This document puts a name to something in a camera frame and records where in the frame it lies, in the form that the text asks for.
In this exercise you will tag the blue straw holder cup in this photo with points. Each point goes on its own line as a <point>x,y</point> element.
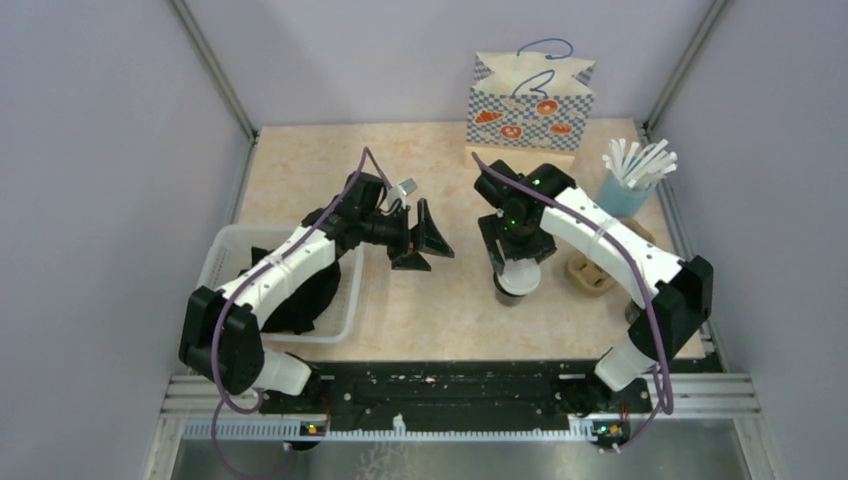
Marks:
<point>620,201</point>

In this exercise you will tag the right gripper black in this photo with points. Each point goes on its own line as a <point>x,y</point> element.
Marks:
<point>541,244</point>

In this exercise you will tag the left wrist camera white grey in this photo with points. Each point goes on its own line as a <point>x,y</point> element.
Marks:
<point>398,195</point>

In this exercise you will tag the black cloth in basket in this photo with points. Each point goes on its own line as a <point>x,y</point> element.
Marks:
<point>297,313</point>

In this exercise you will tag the paper bag blue checkered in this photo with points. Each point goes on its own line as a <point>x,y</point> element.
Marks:
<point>532,103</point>

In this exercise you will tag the stack of dark cups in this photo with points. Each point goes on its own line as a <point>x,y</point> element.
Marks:
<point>632,312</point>

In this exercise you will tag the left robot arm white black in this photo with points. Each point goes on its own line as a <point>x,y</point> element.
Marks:
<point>221,336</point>

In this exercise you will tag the brown pulp cup carrier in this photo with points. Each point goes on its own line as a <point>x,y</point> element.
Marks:
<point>590,278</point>

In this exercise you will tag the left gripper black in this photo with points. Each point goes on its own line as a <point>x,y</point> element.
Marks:
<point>425,234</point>

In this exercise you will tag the white slotted cable duct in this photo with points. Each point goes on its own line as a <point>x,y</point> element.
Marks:
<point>255,429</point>

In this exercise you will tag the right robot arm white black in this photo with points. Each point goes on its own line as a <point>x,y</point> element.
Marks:
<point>673,295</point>

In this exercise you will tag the white plastic basket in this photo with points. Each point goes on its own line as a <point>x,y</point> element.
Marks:
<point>230,253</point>

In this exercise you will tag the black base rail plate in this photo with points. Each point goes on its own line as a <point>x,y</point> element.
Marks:
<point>459,396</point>

